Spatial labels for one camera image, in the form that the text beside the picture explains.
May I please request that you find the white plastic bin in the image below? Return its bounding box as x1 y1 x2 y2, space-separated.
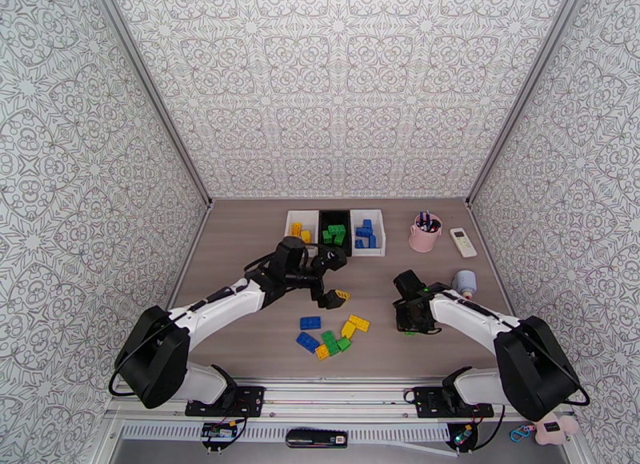
285 210 321 258
350 208 387 257

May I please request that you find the black plastic bin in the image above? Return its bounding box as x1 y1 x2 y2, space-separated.
318 209 353 258

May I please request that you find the blue-grey cylinder pink end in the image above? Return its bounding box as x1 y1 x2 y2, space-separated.
451 269 478 298

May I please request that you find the pink metal bucket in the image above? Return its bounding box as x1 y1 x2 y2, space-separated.
409 212 444 254

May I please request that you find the white remote control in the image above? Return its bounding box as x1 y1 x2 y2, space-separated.
449 227 479 258

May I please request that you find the circuit board green light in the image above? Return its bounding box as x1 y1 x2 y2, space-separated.
446 422 479 452

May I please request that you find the black device with label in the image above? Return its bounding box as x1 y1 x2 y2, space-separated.
286 429 349 450

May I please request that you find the small circuit board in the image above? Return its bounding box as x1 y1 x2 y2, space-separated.
201 422 239 441

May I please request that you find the pink plush toy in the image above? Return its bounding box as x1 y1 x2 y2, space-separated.
530 413 581 446

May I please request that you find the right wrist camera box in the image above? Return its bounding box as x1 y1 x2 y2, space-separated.
392 270 427 301

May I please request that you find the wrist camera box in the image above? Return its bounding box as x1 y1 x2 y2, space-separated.
310 249 348 274
392 270 427 301

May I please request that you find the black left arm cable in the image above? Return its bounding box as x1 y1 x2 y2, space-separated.
243 254 282 280

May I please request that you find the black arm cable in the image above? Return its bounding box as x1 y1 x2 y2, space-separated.
527 334 592 408
243 254 282 280

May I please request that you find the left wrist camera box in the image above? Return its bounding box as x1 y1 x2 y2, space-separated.
310 249 348 274

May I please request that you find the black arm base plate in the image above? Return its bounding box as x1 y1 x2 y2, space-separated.
186 386 266 418
414 386 495 420

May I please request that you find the aluminium mounting rail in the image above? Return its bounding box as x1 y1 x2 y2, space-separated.
105 376 575 424

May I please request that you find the aluminium side rail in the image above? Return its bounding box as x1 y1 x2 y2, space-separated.
466 201 517 320
165 201 214 311

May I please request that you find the black base cable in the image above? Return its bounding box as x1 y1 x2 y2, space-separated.
472 402 506 451

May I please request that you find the white slotted cable duct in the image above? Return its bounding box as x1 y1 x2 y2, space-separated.
121 423 451 442

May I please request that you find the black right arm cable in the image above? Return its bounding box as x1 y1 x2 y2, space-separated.
527 334 592 408

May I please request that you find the aluminium corner post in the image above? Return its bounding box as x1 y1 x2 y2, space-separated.
465 0 596 209
85 0 214 209

